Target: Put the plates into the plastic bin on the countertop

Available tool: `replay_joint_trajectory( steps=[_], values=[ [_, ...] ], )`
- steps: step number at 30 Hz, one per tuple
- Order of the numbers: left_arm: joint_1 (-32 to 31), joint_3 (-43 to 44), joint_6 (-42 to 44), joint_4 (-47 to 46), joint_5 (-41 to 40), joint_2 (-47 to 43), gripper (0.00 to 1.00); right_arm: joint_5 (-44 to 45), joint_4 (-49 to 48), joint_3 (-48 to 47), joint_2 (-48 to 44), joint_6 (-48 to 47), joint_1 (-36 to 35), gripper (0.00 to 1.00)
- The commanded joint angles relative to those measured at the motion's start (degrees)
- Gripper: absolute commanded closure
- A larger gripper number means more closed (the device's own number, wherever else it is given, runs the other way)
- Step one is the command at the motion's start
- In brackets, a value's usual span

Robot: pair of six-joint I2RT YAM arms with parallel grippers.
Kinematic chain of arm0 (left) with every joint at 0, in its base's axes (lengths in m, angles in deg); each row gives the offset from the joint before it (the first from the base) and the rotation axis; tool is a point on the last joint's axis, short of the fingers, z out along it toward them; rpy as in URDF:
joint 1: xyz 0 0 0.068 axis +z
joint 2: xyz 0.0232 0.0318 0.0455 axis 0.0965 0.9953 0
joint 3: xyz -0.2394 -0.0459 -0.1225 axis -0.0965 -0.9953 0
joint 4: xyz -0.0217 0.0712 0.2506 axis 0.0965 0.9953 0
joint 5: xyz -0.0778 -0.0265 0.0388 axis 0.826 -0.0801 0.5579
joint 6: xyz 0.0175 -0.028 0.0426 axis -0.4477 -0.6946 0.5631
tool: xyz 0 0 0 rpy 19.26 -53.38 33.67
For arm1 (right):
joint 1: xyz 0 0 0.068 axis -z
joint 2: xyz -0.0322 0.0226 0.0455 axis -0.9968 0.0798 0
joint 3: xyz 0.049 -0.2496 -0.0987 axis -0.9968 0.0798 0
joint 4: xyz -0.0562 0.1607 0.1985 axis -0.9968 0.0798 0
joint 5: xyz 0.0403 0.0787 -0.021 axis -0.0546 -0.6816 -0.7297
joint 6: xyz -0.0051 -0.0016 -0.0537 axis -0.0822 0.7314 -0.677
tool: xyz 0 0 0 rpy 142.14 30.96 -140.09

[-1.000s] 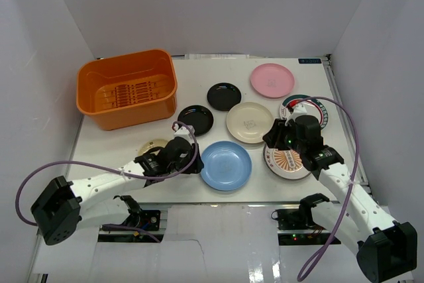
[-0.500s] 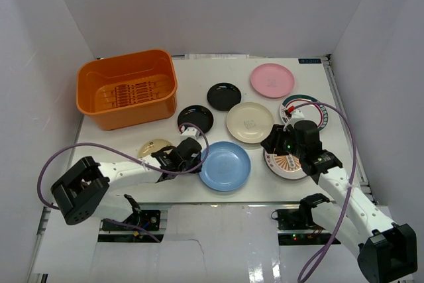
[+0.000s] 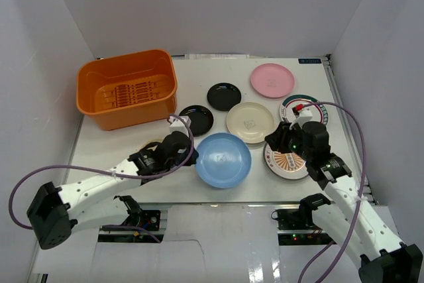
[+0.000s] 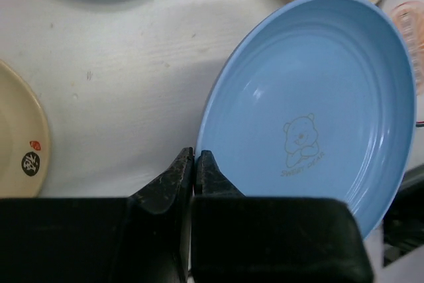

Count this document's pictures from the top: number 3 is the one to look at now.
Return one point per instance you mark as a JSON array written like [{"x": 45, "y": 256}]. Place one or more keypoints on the blue plate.
[{"x": 224, "y": 160}]

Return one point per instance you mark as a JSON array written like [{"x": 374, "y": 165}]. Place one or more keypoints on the cream plate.
[{"x": 250, "y": 122}]

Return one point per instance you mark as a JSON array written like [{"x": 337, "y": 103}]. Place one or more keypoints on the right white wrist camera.
[{"x": 302, "y": 116}]

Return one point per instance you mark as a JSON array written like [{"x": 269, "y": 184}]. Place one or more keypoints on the black plate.
[
  {"x": 223, "y": 96},
  {"x": 201, "y": 119}
]

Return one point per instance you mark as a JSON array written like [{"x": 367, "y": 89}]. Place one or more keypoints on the black plate rear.
[{"x": 223, "y": 96}]

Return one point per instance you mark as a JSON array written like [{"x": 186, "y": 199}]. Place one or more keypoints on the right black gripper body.
[{"x": 293, "y": 143}]

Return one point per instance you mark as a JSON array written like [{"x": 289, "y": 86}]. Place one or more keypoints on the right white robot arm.
[{"x": 347, "y": 217}]

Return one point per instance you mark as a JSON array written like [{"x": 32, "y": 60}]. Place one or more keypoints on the small yellow floral plate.
[{"x": 150, "y": 147}]

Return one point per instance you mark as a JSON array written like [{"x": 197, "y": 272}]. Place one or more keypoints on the white green rimmed plate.
[{"x": 319, "y": 112}]

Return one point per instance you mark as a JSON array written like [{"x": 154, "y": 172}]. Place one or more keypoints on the black plate front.
[{"x": 201, "y": 119}]

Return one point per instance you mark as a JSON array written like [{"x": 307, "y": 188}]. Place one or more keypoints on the pink plate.
[{"x": 272, "y": 80}]

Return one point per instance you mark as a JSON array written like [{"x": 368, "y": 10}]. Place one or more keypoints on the orange sunburst patterned plate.
[{"x": 287, "y": 166}]

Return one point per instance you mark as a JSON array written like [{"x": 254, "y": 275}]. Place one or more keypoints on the white papers at back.
[{"x": 215, "y": 56}]

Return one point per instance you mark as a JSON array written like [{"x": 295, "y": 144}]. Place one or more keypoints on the blue table label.
[{"x": 309, "y": 61}]

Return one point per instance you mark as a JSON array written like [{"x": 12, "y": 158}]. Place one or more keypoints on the orange plastic bin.
[{"x": 127, "y": 90}]

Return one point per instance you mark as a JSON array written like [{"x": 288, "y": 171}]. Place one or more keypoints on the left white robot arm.
[{"x": 56, "y": 212}]

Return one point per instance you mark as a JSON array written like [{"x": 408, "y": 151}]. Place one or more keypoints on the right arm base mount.
[{"x": 294, "y": 231}]

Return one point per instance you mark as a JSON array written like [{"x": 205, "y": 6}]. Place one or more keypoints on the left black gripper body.
[{"x": 185, "y": 156}]

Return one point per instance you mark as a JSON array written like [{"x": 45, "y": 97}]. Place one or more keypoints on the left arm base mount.
[{"x": 145, "y": 221}]

